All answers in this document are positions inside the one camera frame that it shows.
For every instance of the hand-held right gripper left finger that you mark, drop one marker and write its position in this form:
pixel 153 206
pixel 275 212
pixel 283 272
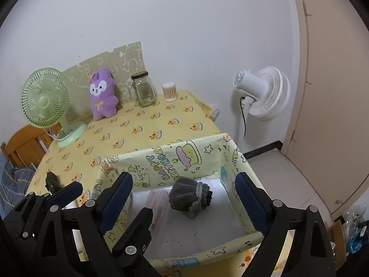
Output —
pixel 116 202

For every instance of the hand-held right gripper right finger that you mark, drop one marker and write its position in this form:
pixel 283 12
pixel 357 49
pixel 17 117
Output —
pixel 250 205

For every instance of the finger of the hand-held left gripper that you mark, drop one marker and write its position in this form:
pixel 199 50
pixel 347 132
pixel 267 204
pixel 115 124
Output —
pixel 65 193
pixel 138 233

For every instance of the yellow cartoon fabric storage basket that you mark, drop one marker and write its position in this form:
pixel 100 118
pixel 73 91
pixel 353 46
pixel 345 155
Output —
pixel 161 161

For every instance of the clear plastic packet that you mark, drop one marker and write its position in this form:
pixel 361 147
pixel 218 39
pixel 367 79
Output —
pixel 158 207

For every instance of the blue plaid cloth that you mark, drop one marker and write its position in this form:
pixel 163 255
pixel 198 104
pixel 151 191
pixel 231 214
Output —
pixel 14 181

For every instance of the grey rolled sock pair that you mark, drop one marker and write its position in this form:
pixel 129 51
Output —
pixel 181 193

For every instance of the wooden chair back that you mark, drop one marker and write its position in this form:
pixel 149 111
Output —
pixel 26 144

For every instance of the yellow printed tablecloth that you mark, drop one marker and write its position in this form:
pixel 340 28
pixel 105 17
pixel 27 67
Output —
pixel 161 127

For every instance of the cardboard box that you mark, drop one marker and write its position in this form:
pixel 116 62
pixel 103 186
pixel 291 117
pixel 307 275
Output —
pixel 338 236

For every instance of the green desk fan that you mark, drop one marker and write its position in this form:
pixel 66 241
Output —
pixel 44 101

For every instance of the clear tablecloth clip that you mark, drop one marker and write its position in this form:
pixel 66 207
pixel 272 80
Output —
pixel 215 114

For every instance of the purple plush toy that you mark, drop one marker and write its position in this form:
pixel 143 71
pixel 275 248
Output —
pixel 102 98

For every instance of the clear plastic bag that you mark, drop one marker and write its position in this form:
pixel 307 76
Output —
pixel 357 230

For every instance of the white floor fan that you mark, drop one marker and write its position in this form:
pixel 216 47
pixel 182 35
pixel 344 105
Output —
pixel 265 92

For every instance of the glass jar with black lid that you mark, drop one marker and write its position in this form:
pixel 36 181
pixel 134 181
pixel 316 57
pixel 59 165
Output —
pixel 144 91

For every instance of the cotton swab container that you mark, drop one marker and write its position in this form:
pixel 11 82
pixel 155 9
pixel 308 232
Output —
pixel 169 92

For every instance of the beige door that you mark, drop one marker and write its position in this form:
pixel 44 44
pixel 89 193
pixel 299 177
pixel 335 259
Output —
pixel 331 92

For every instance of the green cartoon printed board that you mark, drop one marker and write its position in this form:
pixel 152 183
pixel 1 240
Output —
pixel 126 60

